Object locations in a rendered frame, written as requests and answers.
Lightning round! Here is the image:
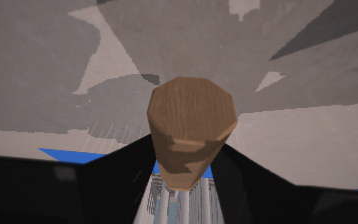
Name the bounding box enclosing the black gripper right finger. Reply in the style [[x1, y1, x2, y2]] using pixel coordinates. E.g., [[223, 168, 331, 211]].
[[210, 143, 358, 224]]

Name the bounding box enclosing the blue flat strip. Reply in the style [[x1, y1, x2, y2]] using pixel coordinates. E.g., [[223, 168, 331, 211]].
[[38, 148, 213, 178]]

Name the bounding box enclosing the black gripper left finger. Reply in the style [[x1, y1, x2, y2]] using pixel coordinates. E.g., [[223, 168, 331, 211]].
[[0, 133, 156, 224]]

